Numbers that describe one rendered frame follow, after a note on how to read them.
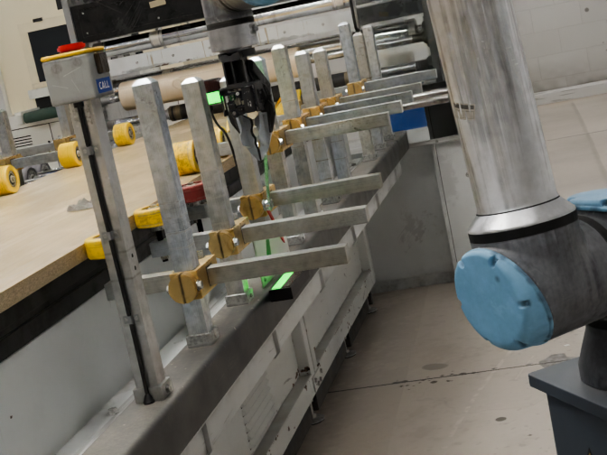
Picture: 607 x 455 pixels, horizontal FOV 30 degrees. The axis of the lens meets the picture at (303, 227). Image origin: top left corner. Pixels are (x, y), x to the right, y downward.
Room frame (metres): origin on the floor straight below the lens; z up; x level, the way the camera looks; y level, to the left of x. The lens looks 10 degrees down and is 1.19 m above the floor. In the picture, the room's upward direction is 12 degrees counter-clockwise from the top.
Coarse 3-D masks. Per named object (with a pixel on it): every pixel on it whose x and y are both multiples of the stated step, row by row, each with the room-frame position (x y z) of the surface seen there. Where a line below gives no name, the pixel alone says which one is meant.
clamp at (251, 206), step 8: (272, 184) 2.44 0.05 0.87; (264, 192) 2.35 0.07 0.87; (240, 200) 2.35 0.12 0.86; (248, 200) 2.32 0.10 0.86; (256, 200) 2.32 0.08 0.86; (240, 208) 2.33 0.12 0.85; (248, 208) 2.32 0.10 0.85; (256, 208) 2.32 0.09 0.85; (248, 216) 2.33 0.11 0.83; (256, 216) 2.32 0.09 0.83; (264, 216) 2.34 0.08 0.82
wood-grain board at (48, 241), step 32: (128, 160) 3.44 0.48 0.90; (224, 160) 2.86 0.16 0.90; (32, 192) 3.05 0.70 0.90; (64, 192) 2.88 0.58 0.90; (128, 192) 2.58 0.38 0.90; (0, 224) 2.49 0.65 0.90; (32, 224) 2.37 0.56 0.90; (64, 224) 2.26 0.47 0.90; (96, 224) 2.17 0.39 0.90; (0, 256) 2.00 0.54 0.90; (32, 256) 1.92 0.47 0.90; (64, 256) 1.87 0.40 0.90; (0, 288) 1.68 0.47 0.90; (32, 288) 1.74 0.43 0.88
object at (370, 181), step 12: (336, 180) 2.37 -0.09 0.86; (348, 180) 2.34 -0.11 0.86; (360, 180) 2.34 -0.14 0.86; (372, 180) 2.33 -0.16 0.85; (276, 192) 2.38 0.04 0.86; (288, 192) 2.38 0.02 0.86; (300, 192) 2.37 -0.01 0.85; (312, 192) 2.36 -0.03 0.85; (324, 192) 2.36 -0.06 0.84; (336, 192) 2.35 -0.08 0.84; (348, 192) 2.34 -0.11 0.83; (204, 204) 2.42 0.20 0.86; (276, 204) 2.38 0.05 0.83; (192, 216) 2.43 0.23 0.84; (204, 216) 2.42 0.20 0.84
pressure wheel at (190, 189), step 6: (186, 186) 2.42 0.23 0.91; (192, 186) 2.40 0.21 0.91; (198, 186) 2.40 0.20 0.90; (186, 192) 2.40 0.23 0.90; (192, 192) 2.40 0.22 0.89; (198, 192) 2.40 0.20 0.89; (204, 192) 2.41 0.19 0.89; (186, 198) 2.40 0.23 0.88; (192, 198) 2.40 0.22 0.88; (198, 198) 2.40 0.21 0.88; (204, 198) 2.41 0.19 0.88; (192, 204) 2.43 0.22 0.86; (198, 204) 2.43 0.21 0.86; (198, 222) 2.43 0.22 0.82; (198, 228) 2.44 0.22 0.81
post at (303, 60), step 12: (300, 60) 3.08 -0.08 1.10; (300, 72) 3.08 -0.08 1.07; (312, 72) 3.09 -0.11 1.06; (300, 84) 3.08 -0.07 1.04; (312, 84) 3.07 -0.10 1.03; (312, 96) 3.08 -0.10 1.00; (324, 144) 3.07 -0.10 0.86; (324, 156) 3.08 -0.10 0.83; (324, 168) 3.08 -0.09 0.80; (324, 180) 3.08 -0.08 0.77
